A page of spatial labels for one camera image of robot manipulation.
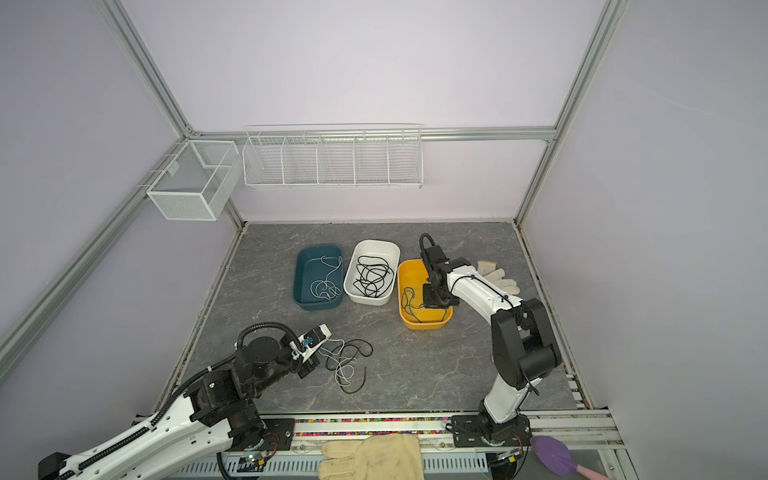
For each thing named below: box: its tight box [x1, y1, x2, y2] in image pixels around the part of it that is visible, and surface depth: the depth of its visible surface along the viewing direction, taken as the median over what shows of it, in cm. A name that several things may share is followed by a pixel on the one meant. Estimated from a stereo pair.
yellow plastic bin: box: [397, 259, 454, 331], surface depth 96 cm
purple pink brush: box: [530, 435, 611, 480], surface depth 72 cm
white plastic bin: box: [343, 240, 401, 306], surface depth 106 cm
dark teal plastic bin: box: [293, 244, 344, 311], surface depth 104 cm
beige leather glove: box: [317, 433, 424, 480], surface depth 72 cm
